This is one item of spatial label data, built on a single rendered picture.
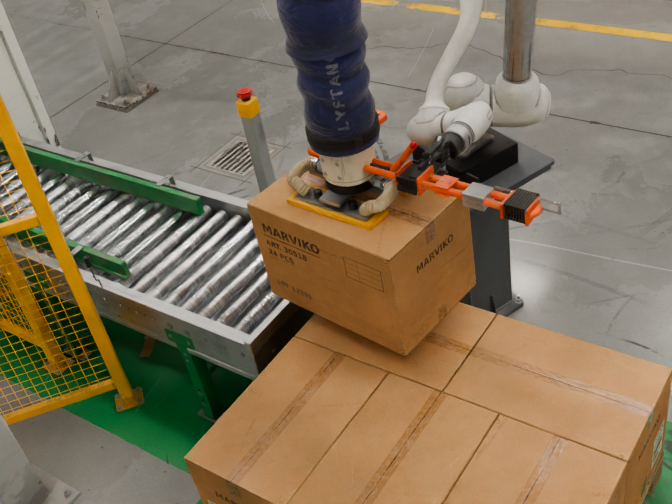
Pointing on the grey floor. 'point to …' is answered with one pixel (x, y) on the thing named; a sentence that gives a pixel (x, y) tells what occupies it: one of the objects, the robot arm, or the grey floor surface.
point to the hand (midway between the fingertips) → (419, 178)
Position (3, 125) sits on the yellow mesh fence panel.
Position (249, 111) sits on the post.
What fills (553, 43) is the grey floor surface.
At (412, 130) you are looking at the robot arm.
